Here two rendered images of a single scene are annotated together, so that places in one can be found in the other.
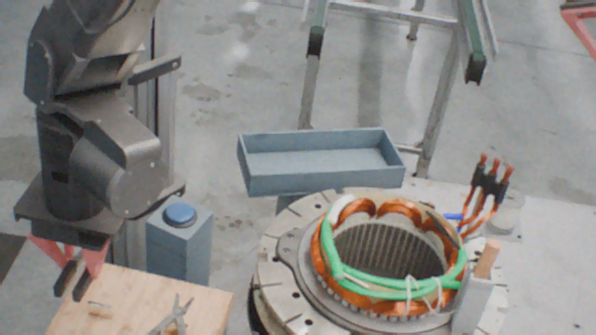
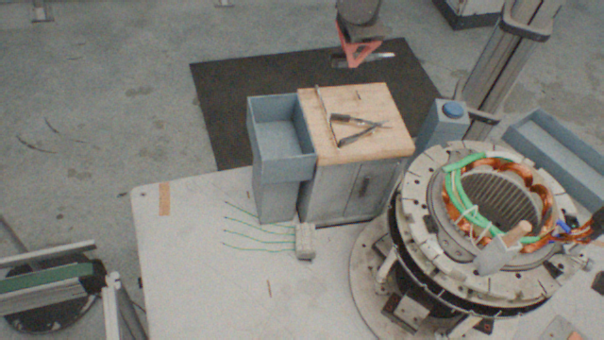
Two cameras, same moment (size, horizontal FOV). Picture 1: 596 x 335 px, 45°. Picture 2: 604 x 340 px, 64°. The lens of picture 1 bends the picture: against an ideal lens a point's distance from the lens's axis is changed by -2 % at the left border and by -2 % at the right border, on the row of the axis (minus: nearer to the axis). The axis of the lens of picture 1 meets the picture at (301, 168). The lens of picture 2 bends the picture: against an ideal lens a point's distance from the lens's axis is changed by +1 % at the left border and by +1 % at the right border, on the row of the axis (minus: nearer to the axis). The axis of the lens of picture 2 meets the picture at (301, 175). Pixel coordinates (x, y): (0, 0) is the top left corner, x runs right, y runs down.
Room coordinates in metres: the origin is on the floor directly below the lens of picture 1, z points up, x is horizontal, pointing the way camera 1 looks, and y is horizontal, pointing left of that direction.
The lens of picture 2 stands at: (0.13, -0.42, 1.76)
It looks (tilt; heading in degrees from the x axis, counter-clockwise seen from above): 53 degrees down; 63
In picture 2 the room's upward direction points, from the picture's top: 11 degrees clockwise
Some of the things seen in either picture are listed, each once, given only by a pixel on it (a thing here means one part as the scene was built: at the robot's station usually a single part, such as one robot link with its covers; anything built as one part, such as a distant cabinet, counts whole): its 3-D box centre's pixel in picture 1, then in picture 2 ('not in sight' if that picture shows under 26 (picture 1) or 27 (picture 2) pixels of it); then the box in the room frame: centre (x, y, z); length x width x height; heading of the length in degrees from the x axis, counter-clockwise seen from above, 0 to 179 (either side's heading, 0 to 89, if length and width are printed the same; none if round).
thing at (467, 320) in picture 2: not in sight; (470, 318); (0.64, -0.25, 0.91); 0.02 x 0.02 x 0.21
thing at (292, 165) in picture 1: (310, 217); (537, 191); (0.94, -0.03, 0.92); 0.25 x 0.11 x 0.28; 109
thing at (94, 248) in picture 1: (81, 240); (355, 42); (0.51, 0.20, 1.22); 0.07 x 0.07 x 0.09; 86
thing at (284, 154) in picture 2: not in sight; (276, 167); (0.37, 0.17, 0.92); 0.17 x 0.11 x 0.28; 85
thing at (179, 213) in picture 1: (180, 212); (453, 109); (0.77, 0.16, 1.04); 0.04 x 0.04 x 0.01
